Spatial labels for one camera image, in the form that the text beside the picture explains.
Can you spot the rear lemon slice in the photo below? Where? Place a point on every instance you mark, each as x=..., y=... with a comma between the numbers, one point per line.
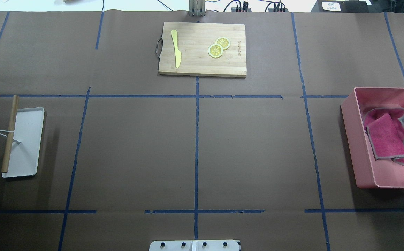
x=224, y=42

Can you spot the bamboo cutting board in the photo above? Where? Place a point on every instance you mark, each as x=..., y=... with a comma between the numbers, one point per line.
x=193, y=42

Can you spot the lemon slice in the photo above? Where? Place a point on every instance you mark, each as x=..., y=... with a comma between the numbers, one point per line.
x=224, y=42
x=215, y=51

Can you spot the front lemon slice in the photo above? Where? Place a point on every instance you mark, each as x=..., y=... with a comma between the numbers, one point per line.
x=215, y=51

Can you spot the white rectangular tray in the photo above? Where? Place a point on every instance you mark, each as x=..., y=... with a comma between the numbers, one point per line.
x=25, y=151

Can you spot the grey and pink cloth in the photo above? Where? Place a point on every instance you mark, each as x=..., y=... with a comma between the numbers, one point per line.
x=384, y=127

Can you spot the pink plastic bin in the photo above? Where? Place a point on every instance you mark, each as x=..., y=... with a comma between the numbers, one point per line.
x=369, y=172

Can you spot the black power adapter box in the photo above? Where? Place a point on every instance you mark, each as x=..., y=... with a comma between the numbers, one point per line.
x=340, y=6

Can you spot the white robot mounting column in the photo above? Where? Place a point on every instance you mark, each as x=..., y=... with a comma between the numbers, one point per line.
x=195, y=245

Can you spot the aluminium frame post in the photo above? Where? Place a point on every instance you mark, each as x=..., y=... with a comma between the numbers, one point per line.
x=197, y=8

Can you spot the yellow plastic knife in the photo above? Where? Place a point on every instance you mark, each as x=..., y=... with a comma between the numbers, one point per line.
x=177, y=52

